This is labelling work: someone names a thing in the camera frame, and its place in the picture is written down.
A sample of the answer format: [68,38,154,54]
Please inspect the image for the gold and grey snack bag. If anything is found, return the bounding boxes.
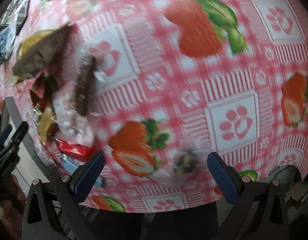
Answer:
[5,24,72,86]

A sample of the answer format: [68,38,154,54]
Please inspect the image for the red snack packet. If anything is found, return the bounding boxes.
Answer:
[56,139,96,161]

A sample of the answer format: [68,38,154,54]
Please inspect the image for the brown chocolate bar packet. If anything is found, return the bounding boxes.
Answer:
[74,54,97,116]

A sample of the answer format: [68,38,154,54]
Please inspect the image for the grey storage box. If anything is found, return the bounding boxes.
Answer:
[1,96,60,184]

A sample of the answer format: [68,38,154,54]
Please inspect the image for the clear dark candy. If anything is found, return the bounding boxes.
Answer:
[152,139,213,190]

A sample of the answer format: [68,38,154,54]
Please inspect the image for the blue grey crumpled cloth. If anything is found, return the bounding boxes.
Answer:
[0,23,17,65]

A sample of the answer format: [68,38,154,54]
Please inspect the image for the strawberry checkered tablecloth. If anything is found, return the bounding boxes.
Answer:
[0,0,308,213]

